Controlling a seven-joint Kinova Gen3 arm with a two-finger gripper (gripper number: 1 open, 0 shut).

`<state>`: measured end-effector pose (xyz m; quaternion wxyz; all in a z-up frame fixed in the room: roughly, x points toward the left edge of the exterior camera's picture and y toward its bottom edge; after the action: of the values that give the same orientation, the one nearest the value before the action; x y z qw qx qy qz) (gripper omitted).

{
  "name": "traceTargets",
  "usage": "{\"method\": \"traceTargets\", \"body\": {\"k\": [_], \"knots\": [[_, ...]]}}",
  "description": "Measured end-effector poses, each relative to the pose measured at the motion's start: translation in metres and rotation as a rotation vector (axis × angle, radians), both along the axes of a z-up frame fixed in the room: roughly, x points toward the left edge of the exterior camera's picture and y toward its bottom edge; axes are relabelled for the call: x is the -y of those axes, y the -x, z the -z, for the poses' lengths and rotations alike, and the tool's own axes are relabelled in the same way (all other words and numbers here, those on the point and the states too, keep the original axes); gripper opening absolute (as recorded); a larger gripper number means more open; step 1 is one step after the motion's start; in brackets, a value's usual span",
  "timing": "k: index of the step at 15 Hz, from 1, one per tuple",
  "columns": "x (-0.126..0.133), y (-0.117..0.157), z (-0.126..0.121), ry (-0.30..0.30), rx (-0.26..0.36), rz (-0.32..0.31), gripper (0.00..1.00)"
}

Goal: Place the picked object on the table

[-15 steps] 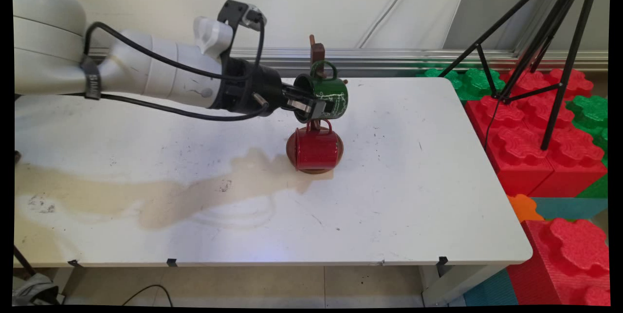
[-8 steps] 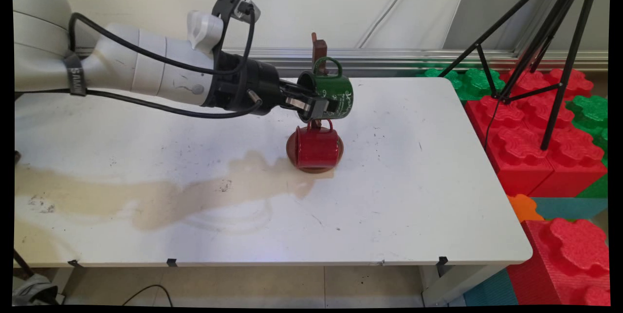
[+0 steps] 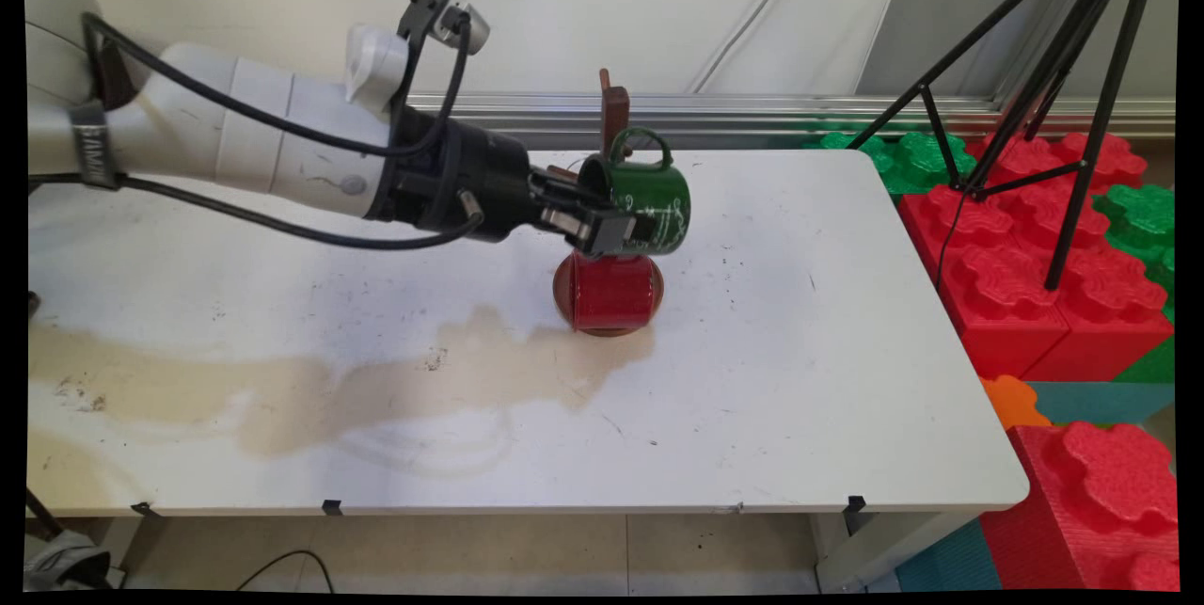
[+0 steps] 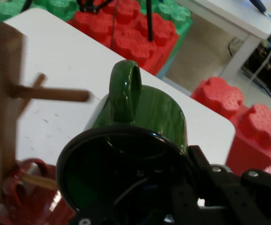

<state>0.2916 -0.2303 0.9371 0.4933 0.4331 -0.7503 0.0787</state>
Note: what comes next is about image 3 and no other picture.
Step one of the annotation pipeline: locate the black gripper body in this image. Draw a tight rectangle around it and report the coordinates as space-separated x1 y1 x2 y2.
369 106 556 244

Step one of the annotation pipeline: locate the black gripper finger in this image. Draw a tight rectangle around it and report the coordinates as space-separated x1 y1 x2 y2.
541 203 652 258
531 165 612 211

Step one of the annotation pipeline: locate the green enamel mug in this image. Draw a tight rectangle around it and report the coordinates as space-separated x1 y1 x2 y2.
577 127 692 256

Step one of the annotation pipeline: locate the red enamel mug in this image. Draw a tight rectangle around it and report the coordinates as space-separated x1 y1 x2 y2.
564 249 657 331

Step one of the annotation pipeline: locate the brown wooden mug tree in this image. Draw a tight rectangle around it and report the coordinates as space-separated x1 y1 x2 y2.
547 69 665 338

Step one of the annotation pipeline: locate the green foam building block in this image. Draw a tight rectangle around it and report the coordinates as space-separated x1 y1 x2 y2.
807 130 979 197
1115 334 1177 385
1091 182 1177 324

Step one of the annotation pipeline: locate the dark brown cabinet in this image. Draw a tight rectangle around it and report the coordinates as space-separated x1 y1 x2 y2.
91 40 137 112

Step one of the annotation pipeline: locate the red foam building block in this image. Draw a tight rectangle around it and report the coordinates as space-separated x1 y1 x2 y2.
978 422 1181 592
898 130 1177 382

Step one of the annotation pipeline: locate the white table leg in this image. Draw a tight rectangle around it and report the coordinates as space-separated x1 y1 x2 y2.
814 511 970 595

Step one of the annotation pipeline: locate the orange foam piece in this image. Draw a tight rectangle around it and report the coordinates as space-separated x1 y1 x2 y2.
978 374 1053 432

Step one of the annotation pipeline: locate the teal foam floor mat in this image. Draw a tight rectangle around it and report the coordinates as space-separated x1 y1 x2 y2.
894 520 1003 592

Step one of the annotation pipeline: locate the black tripod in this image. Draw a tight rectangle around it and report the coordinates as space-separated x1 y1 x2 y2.
847 0 1167 291

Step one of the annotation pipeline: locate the teal foam block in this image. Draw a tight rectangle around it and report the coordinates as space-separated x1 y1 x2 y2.
1025 381 1177 427

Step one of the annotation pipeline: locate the grey cloth bundle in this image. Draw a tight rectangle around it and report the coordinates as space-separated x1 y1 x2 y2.
24 530 116 592

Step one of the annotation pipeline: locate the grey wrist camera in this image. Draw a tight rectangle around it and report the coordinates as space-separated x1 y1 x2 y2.
397 0 490 56

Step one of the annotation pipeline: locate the aluminium wall rail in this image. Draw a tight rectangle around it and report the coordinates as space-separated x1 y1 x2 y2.
404 92 1177 150

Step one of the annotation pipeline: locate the black camera cable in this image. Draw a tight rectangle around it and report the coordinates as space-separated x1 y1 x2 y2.
80 10 471 159

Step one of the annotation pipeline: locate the thin black tripod cable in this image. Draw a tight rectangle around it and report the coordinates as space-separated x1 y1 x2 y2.
936 194 968 291

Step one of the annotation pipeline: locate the black velcro strap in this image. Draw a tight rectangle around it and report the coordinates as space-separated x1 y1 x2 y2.
69 102 119 190

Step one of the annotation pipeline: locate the thin black floor cable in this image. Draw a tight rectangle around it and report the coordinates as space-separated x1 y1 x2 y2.
235 549 336 592

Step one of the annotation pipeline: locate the thick black cable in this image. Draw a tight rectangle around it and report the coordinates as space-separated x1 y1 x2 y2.
25 487 67 540

